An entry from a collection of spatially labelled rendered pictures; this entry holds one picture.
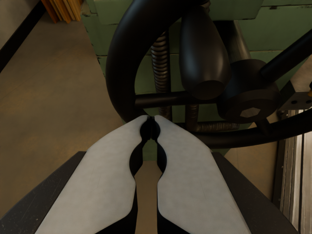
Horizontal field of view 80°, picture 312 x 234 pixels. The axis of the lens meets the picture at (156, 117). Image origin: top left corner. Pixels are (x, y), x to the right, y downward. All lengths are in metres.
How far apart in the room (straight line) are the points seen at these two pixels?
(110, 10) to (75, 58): 1.37
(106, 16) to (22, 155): 1.12
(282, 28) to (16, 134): 1.33
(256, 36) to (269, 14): 0.04
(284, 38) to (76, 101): 1.14
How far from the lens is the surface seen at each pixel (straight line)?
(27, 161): 1.26
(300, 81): 0.57
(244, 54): 0.24
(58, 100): 1.38
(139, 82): 0.46
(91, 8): 0.36
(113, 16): 0.24
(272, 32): 0.42
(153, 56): 0.25
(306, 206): 0.90
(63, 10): 1.94
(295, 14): 0.42
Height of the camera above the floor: 0.97
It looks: 60 degrees down
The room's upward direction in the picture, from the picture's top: 4 degrees counter-clockwise
